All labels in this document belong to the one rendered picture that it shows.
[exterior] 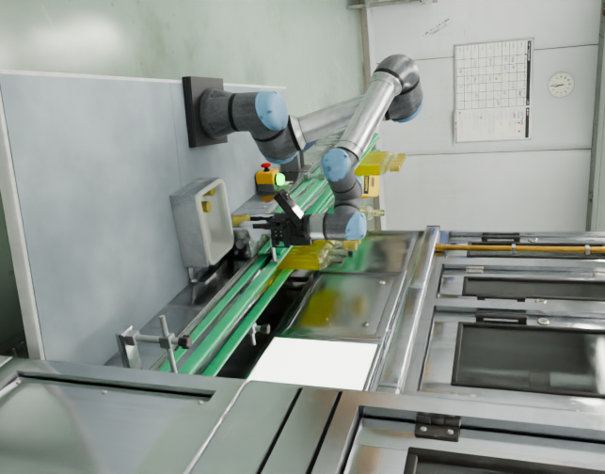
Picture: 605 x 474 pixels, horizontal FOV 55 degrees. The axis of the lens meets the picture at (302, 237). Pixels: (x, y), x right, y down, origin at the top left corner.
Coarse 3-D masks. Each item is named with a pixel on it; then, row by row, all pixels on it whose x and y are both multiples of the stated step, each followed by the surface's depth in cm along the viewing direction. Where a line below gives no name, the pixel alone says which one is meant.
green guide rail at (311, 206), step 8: (376, 136) 332; (328, 184) 253; (320, 192) 244; (328, 192) 241; (312, 200) 234; (320, 200) 232; (304, 208) 226; (312, 208) 224; (264, 248) 191; (280, 248) 189
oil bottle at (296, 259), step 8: (288, 256) 193; (296, 256) 192; (304, 256) 192; (312, 256) 191; (320, 256) 190; (280, 264) 195; (288, 264) 195; (296, 264) 194; (304, 264) 193; (312, 264) 192; (320, 264) 191
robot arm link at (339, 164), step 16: (384, 64) 164; (400, 64) 164; (416, 64) 171; (384, 80) 162; (400, 80) 163; (416, 80) 170; (368, 96) 161; (384, 96) 161; (368, 112) 158; (384, 112) 162; (352, 128) 157; (368, 128) 157; (352, 144) 155; (368, 144) 160; (336, 160) 151; (352, 160) 154; (336, 176) 152; (352, 176) 156; (336, 192) 159
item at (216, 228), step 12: (216, 180) 172; (204, 192) 163; (216, 192) 176; (216, 204) 178; (228, 204) 178; (204, 216) 178; (216, 216) 179; (228, 216) 178; (204, 228) 163; (216, 228) 181; (228, 228) 180; (204, 240) 165; (216, 240) 182; (228, 240) 181; (216, 252) 175
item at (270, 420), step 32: (256, 384) 93; (288, 384) 92; (256, 416) 86; (288, 416) 85; (320, 416) 84; (352, 416) 83; (384, 416) 85; (416, 416) 83; (448, 416) 81; (480, 416) 80; (512, 416) 79; (544, 416) 79; (576, 416) 78; (224, 448) 80; (256, 448) 79; (288, 448) 78; (320, 448) 78; (352, 448) 80; (384, 448) 79; (416, 448) 78; (448, 448) 78; (480, 448) 77; (512, 448) 76; (544, 448) 76; (576, 448) 75
